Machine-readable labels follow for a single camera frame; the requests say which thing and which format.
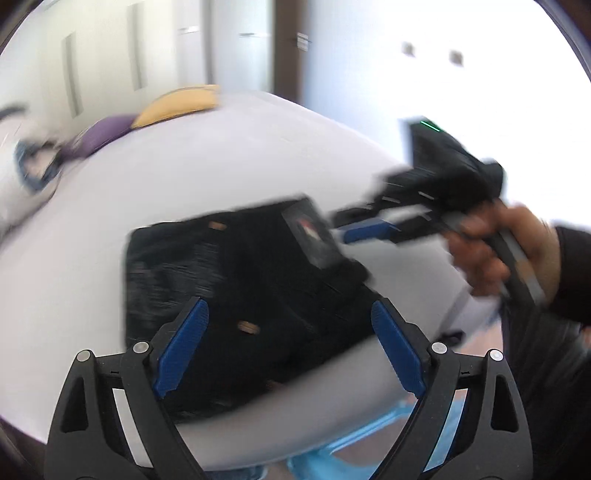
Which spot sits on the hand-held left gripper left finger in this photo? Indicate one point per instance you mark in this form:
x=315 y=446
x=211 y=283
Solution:
x=182 y=350

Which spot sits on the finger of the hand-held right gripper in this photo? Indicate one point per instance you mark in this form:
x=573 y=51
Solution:
x=369 y=230
x=378 y=213

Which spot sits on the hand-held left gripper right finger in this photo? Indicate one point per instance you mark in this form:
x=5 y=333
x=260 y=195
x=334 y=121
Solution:
x=399 y=350

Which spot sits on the black pants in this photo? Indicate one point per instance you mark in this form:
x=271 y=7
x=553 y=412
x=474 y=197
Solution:
x=240 y=295

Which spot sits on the person's right hand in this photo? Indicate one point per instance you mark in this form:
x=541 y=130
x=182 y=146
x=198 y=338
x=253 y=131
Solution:
x=508 y=249

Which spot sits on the blue plastic stool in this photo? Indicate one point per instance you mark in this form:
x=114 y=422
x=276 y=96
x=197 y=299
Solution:
x=351 y=443

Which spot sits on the person's leg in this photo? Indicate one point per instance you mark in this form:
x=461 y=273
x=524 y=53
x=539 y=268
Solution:
x=558 y=397

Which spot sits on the bed with white sheet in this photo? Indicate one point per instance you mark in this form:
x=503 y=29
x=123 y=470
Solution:
x=184 y=184

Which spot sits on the brown door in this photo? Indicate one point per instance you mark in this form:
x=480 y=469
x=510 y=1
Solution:
x=293 y=46

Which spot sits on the yellow cushion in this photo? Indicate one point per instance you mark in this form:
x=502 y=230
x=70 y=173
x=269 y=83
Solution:
x=178 y=104

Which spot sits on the purple cushion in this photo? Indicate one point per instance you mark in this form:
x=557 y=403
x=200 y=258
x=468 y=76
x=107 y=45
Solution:
x=99 y=136

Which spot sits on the rolled white duvet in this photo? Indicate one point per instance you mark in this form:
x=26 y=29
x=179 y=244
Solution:
x=23 y=184

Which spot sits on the white wardrobe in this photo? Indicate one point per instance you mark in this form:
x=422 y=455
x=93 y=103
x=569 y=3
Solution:
x=115 y=60

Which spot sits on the wall light switch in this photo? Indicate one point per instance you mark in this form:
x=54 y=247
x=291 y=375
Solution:
x=408 y=48

